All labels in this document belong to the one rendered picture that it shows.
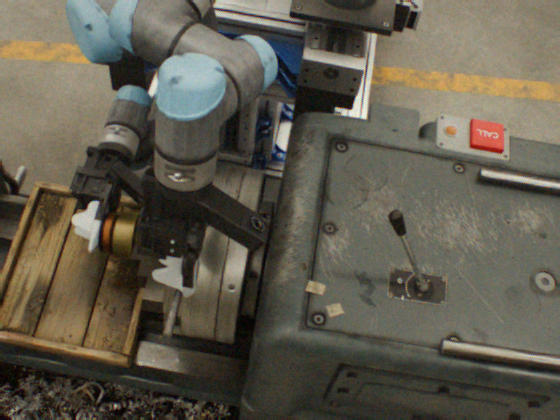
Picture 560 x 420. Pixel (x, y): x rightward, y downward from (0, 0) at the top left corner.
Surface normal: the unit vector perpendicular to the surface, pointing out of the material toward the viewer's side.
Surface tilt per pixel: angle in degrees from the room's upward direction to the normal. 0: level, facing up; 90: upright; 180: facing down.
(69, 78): 0
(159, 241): 71
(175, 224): 19
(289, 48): 0
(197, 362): 0
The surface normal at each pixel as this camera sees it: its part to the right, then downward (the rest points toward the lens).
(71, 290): 0.08, -0.51
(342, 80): -0.17, 0.84
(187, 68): 0.13, -0.76
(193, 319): -0.12, 0.68
